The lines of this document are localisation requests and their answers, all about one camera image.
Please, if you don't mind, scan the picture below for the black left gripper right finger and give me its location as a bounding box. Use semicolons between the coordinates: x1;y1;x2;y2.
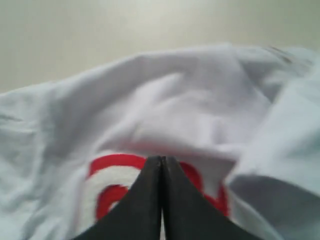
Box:
161;156;250;240

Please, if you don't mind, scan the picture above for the white t-shirt red patch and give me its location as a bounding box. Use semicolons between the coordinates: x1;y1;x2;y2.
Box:
0;44;320;240

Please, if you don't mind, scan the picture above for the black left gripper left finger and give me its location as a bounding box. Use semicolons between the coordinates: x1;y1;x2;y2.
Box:
74;156;162;240

